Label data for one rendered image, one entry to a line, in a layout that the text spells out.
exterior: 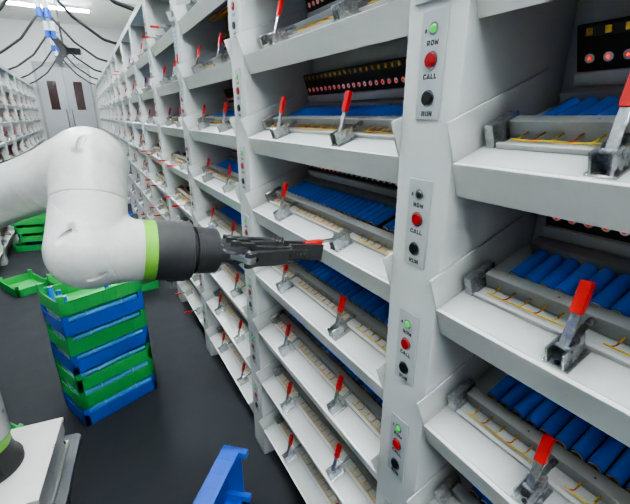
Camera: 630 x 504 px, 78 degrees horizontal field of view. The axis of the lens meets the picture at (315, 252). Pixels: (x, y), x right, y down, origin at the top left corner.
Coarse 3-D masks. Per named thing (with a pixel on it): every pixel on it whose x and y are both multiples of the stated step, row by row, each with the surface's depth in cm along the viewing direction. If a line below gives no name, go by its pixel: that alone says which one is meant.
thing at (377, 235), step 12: (276, 192) 110; (288, 192) 106; (300, 204) 98; (312, 204) 94; (324, 216) 89; (336, 216) 84; (348, 216) 82; (336, 228) 82; (348, 228) 81; (360, 228) 76; (372, 228) 74; (360, 240) 75; (372, 240) 74; (384, 240) 70; (384, 252) 69
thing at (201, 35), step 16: (176, 0) 147; (208, 16) 154; (192, 32) 153; (208, 32) 156; (224, 32) 158; (192, 48) 154; (208, 48) 157; (192, 96) 159; (208, 96) 162; (224, 96) 166; (192, 112) 161; (192, 144) 165; (208, 144) 168; (192, 160) 167; (192, 176) 169; (192, 208) 180; (208, 288) 187; (208, 320) 192; (208, 336) 196
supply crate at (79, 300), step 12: (36, 288) 147; (60, 288) 153; (72, 288) 157; (96, 288) 160; (108, 288) 148; (120, 288) 152; (132, 288) 156; (48, 300) 141; (60, 300) 136; (72, 300) 139; (84, 300) 142; (96, 300) 146; (108, 300) 149; (60, 312) 137; (72, 312) 140
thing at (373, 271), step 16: (288, 176) 114; (304, 176) 116; (320, 176) 108; (336, 176) 101; (256, 192) 110; (272, 192) 111; (384, 192) 85; (256, 208) 111; (272, 208) 107; (272, 224) 101; (288, 224) 94; (304, 224) 91; (288, 240) 96; (304, 240) 86; (336, 256) 75; (352, 256) 72; (368, 256) 71; (384, 256) 69; (352, 272) 72; (368, 272) 66; (384, 272) 65; (368, 288) 69; (384, 288) 64
